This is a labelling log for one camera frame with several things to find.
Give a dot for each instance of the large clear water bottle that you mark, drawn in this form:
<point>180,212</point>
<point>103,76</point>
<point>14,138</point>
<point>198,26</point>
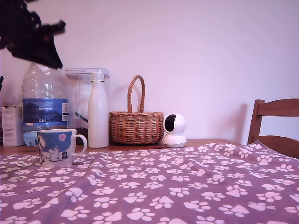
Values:
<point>44,88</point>

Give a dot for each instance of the clear plastic container with lid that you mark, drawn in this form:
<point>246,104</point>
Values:
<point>80,72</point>

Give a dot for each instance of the white cardboard box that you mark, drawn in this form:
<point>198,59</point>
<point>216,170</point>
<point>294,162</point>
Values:
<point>11,126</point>

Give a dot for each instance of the white metal bottle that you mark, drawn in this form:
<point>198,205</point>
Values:
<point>98,116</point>

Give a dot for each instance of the white mug with cartoon print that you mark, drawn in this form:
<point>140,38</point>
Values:
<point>57,149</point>

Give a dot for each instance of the purple paw print cloth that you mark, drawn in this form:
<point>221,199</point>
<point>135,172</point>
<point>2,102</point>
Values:
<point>163,186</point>

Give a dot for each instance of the wooden chair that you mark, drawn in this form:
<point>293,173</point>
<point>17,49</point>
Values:
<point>273,109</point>

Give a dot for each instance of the small white round camera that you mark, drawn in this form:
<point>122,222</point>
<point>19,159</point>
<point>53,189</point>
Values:
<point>178,137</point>

